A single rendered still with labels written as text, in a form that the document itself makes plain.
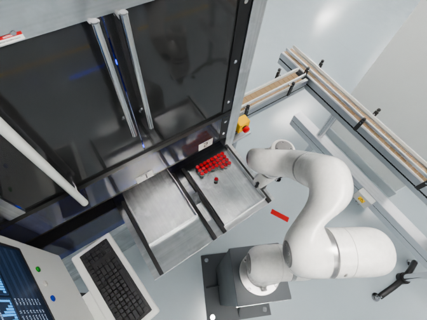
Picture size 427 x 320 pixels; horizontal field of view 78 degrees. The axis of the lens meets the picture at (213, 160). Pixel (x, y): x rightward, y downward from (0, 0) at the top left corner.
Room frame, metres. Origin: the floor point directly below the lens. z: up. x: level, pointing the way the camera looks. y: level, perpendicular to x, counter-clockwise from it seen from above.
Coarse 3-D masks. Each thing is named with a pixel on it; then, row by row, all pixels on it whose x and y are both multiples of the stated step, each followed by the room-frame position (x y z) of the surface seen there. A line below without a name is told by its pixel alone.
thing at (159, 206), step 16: (160, 176) 0.56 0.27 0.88; (128, 192) 0.45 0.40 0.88; (144, 192) 0.46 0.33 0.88; (160, 192) 0.47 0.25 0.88; (176, 192) 0.48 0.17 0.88; (144, 208) 0.38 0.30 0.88; (160, 208) 0.39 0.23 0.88; (176, 208) 0.40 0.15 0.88; (192, 208) 0.40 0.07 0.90; (144, 224) 0.30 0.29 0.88; (160, 224) 0.31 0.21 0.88; (176, 224) 0.32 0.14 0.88
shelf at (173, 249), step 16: (192, 160) 0.68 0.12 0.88; (240, 160) 0.72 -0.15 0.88; (192, 192) 0.49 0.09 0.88; (256, 208) 0.46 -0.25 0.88; (128, 224) 0.29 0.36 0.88; (192, 224) 0.33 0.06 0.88; (208, 224) 0.34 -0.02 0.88; (160, 240) 0.24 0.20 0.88; (176, 240) 0.25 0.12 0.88; (192, 240) 0.26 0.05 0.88; (208, 240) 0.27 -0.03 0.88; (144, 256) 0.16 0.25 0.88; (160, 256) 0.17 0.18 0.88; (176, 256) 0.18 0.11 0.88
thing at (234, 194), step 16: (192, 176) 0.57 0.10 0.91; (208, 176) 0.60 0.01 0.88; (224, 176) 0.61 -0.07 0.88; (240, 176) 0.63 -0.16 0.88; (208, 192) 0.51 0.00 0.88; (224, 192) 0.52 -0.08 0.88; (240, 192) 0.53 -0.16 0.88; (256, 192) 0.54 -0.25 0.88; (224, 208) 0.43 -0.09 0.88; (240, 208) 0.44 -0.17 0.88; (224, 224) 0.34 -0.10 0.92
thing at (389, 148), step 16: (288, 48) 1.60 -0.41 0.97; (288, 64) 1.52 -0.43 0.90; (304, 64) 1.46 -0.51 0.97; (320, 64) 1.49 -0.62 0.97; (320, 80) 1.35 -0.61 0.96; (320, 96) 1.28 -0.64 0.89; (336, 96) 1.23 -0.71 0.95; (352, 96) 1.24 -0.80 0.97; (336, 112) 1.16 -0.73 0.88; (352, 112) 1.14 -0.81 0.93; (368, 112) 1.13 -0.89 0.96; (352, 128) 1.06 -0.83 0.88; (368, 128) 1.03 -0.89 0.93; (384, 128) 1.03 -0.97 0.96; (368, 144) 0.96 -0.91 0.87; (384, 144) 0.93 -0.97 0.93; (400, 144) 0.95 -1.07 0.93; (384, 160) 0.86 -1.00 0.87; (400, 160) 0.84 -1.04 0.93; (416, 160) 0.85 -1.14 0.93; (400, 176) 0.77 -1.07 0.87; (416, 176) 0.75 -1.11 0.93; (416, 192) 0.69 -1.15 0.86
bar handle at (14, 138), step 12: (0, 120) 0.28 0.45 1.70; (0, 132) 0.26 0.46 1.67; (12, 132) 0.28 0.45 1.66; (12, 144) 0.27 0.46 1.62; (24, 144) 0.28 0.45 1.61; (36, 156) 0.27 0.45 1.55; (48, 168) 0.27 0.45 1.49; (60, 180) 0.27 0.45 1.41; (72, 192) 0.27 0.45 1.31; (84, 204) 0.27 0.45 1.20
